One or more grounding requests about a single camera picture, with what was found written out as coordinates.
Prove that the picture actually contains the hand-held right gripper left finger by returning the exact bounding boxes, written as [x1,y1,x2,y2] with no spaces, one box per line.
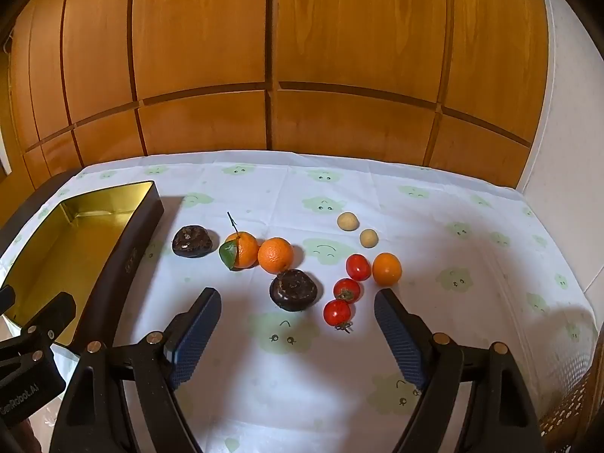
[49,287,222,453]

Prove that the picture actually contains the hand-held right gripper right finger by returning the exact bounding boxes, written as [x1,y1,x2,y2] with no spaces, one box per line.
[374,288,545,453]

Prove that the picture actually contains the red cherry tomato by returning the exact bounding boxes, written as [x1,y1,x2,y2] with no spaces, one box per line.
[346,254,371,282]
[323,299,354,333]
[333,278,362,304]

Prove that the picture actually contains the gold tin box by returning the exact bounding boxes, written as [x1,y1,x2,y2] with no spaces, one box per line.
[0,180,165,352]

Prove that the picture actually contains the orange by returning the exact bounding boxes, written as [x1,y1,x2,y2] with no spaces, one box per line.
[372,252,403,287]
[257,237,295,275]

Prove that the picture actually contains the tangerine with green leaf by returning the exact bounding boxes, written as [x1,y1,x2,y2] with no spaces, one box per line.
[218,211,260,272]

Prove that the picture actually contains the dark brown table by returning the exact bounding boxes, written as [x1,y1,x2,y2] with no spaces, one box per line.
[0,172,81,256]

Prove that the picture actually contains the white green-printed tablecloth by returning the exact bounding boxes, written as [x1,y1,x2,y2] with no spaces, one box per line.
[0,151,598,453]

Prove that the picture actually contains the brown woven chair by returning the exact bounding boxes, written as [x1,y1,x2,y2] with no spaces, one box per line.
[538,335,604,439]

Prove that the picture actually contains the wooden wardrobe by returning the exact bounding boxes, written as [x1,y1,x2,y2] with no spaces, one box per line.
[9,0,550,190]

